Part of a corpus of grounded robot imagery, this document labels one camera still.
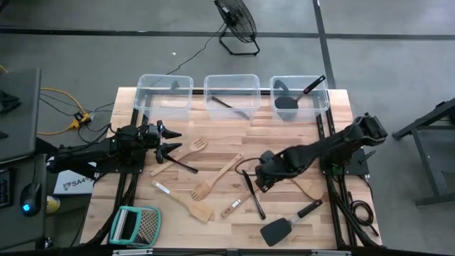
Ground black spatula plain handle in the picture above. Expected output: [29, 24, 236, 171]
[259, 198, 324, 247]

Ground black aluminium frame rail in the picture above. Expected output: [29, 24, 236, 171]
[325, 106, 381, 248]
[315, 106, 348, 248]
[85, 106, 140, 246]
[105, 106, 150, 246]
[141, 88, 331, 96]
[0, 247, 455, 256]

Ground black object on side table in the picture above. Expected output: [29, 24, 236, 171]
[0, 90, 22, 115]

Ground white printed box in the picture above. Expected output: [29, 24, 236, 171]
[53, 169, 97, 196]

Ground black floor fan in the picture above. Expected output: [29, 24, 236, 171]
[214, 0, 261, 57]

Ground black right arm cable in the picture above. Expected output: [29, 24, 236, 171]
[234, 156, 266, 178]

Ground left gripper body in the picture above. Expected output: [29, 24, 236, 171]
[140, 119, 166, 165]

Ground coiled black cable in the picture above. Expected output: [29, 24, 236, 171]
[347, 191, 380, 238]

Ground grey desk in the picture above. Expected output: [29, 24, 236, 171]
[0, 154, 50, 252]

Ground grey side table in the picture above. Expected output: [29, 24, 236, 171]
[0, 68, 43, 165]

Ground silver frame bracket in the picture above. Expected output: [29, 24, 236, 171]
[311, 250, 352, 256]
[112, 248, 154, 256]

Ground teal box grater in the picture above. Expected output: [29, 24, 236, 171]
[108, 205, 162, 249]

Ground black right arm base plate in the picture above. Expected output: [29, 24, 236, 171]
[318, 147, 371, 178]

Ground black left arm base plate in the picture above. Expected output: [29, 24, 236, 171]
[94, 145, 147, 175]

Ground yellow floor cable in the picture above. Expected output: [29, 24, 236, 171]
[36, 87, 86, 137]

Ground black floor cable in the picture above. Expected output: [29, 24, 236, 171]
[38, 90, 115, 124]

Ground black metal stand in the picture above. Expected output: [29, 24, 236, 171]
[392, 97, 455, 208]

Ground clear plastic bin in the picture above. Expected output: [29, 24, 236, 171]
[203, 73, 262, 121]
[269, 75, 331, 122]
[134, 73, 195, 122]

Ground curved wooden spatula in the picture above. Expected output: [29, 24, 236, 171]
[291, 177, 326, 201]

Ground yellow round object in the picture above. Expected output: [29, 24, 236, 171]
[45, 195, 62, 215]

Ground black slim utensil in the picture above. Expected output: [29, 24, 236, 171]
[242, 169, 267, 220]
[164, 153, 199, 175]
[211, 95, 251, 121]

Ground yellow power plug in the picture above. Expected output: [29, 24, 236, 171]
[69, 111, 90, 130]

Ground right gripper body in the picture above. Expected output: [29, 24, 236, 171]
[254, 149, 285, 193]

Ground slotted wooden spoon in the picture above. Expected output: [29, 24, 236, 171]
[150, 137, 209, 178]

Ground black computer mouse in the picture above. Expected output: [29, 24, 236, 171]
[19, 181, 43, 218]

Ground wooden fork spatula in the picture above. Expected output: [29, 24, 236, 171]
[191, 152, 245, 201]

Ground black fan power cord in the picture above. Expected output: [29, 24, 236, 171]
[166, 23, 228, 76]

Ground black keyboard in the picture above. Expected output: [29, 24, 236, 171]
[0, 166, 14, 210]

